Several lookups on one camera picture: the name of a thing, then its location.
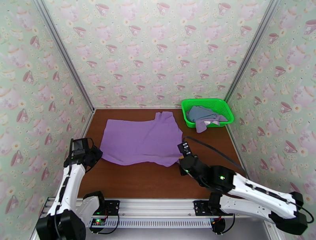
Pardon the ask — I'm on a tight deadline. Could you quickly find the lilac garment with white print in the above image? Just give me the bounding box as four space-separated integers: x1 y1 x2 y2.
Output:
195 119 222 134

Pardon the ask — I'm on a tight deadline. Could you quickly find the purple T-shirt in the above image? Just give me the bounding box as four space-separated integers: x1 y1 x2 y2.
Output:
100 111 184 167

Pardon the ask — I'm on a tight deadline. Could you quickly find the grey-blue tank top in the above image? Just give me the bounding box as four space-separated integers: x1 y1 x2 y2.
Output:
186 106 229 124

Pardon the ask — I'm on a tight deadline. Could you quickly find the green plastic laundry basket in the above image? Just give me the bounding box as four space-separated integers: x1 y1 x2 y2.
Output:
181 98 235 129

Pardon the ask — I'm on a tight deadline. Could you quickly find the black round controller housing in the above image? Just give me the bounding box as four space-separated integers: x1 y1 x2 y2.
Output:
211 218 226 234

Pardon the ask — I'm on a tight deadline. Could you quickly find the controller board with green light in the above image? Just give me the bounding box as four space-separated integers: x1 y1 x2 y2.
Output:
90 218 107 229

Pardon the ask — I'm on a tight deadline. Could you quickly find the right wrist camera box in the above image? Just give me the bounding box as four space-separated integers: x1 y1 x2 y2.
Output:
177 142 192 156

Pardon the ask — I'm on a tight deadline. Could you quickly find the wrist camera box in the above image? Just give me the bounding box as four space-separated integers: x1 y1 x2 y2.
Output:
177 142 192 156
70 139 90 156

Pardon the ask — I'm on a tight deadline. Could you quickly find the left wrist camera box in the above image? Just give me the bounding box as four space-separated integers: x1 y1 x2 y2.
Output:
70 139 90 156

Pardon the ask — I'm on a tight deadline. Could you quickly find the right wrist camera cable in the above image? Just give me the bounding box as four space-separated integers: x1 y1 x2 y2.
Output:
182 136 315 224

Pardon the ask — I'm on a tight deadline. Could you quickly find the aluminium side rail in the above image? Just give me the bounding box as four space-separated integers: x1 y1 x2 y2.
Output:
80 109 96 140
226 124 250 178

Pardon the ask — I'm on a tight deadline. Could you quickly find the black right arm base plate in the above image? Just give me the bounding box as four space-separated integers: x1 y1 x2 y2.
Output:
193 200 223 217

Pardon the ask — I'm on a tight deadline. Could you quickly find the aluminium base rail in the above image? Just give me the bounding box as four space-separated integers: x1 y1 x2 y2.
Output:
40 197 247 218

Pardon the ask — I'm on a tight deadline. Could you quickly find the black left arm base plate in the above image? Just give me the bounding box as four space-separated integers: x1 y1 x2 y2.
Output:
98 200 120 216

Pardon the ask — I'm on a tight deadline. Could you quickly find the slotted white cable tray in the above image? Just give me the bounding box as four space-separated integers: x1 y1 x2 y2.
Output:
85 217 214 229

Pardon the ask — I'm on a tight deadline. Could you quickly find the black base cable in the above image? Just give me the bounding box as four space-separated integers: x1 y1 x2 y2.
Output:
90 214 120 234
217 214 236 234

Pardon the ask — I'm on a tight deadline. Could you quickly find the aluminium corner post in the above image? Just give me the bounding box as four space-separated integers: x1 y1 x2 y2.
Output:
33 0 96 112
224 0 282 100

